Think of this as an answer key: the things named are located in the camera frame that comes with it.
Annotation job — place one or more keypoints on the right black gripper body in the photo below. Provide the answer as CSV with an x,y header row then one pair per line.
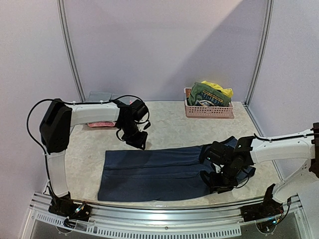
x,y
217,182

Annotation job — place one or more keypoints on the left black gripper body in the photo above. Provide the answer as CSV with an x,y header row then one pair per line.
x,y
133,138

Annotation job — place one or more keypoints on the navy printed t-shirt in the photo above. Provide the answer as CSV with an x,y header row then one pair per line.
x,y
170,174

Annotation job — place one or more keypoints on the grey-blue button shirt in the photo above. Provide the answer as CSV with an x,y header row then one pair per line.
x,y
95,96

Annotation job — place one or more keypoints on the pink perforated laundry basket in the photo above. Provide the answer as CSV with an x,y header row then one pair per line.
x,y
200,112

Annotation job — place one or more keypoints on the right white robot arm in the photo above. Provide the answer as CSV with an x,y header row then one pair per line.
x,y
252,150

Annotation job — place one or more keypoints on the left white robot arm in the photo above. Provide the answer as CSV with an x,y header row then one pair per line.
x,y
62,116

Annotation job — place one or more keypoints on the pink folded garment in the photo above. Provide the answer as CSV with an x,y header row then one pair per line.
x,y
102,124

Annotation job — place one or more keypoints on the green printed t-shirt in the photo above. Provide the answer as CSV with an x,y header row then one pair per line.
x,y
204,95

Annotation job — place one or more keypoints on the yellow garment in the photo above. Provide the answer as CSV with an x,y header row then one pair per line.
x,y
226,91

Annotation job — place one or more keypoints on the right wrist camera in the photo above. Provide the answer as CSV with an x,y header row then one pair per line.
x,y
219,153

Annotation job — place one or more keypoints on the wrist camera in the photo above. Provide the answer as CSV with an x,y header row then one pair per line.
x,y
219,153
139,109

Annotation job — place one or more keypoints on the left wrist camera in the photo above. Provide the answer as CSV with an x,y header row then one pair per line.
x,y
139,109

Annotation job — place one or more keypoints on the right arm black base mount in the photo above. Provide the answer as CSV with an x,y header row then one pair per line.
x,y
267,214

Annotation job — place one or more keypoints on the aluminium front rail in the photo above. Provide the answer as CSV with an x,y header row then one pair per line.
x,y
211,222

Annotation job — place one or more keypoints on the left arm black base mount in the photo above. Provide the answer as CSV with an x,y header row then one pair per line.
x,y
68,208

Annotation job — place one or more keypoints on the left aluminium wall post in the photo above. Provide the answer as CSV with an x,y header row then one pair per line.
x,y
69,49

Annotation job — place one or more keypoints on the aluminium wall post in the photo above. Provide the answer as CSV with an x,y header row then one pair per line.
x,y
261,52
69,49

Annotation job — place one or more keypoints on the right aluminium wall post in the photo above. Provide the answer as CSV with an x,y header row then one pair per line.
x,y
261,52

